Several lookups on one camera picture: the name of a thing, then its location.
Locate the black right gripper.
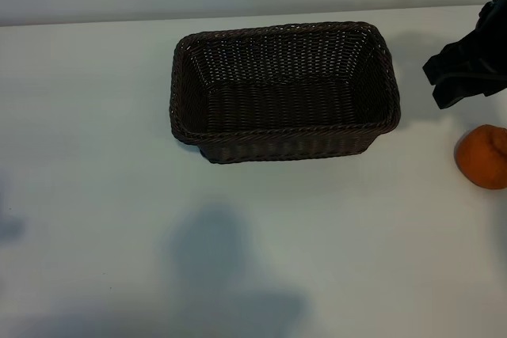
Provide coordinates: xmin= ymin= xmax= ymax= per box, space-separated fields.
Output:
xmin=421 ymin=0 xmax=507 ymax=111

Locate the orange fruit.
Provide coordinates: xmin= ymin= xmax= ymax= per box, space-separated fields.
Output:
xmin=453 ymin=124 xmax=507 ymax=190

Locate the dark brown wicker basket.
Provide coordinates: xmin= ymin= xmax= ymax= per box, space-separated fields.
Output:
xmin=169 ymin=21 xmax=402 ymax=165

